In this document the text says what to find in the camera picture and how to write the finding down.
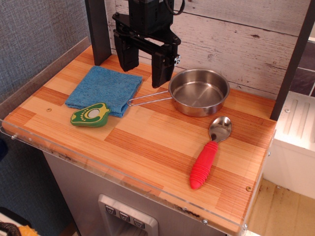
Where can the red handled metal spoon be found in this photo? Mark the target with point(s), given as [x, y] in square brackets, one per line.
[219, 130]

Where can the yellow object at corner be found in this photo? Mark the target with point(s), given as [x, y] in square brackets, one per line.
[10, 229]

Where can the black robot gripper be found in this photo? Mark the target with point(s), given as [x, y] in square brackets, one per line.
[146, 27]

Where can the blue folded cloth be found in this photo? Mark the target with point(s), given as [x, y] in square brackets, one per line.
[102, 85]

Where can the stainless steel pan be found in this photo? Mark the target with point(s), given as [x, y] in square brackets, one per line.
[194, 92]

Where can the dark right vertical post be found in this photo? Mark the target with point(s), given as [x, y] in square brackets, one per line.
[301, 43]

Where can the clear acrylic edge guard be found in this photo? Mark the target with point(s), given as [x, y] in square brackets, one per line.
[229, 190]

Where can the silver toy fridge cabinet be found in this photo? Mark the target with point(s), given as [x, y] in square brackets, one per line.
[133, 200]

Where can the white toy sink unit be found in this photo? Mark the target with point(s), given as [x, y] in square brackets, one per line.
[291, 158]

